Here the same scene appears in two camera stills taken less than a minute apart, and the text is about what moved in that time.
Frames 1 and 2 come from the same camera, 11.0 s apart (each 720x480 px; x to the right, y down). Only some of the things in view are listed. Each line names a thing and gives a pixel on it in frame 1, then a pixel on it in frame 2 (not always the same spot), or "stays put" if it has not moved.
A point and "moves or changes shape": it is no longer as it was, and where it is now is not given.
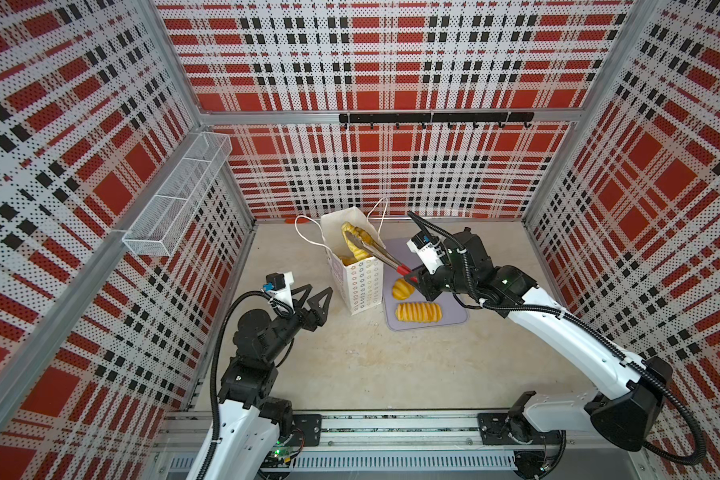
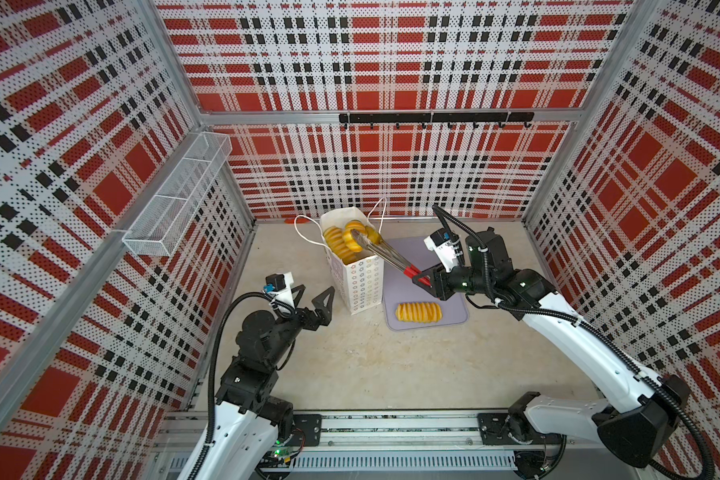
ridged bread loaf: x=419 y=312 stays put
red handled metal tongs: x=361 y=239 stays put
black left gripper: x=317 y=316 stays put
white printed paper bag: x=361 y=286 stays put
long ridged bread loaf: x=356 y=253 moves or changes shape
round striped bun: x=401 y=289 -> x=355 y=224
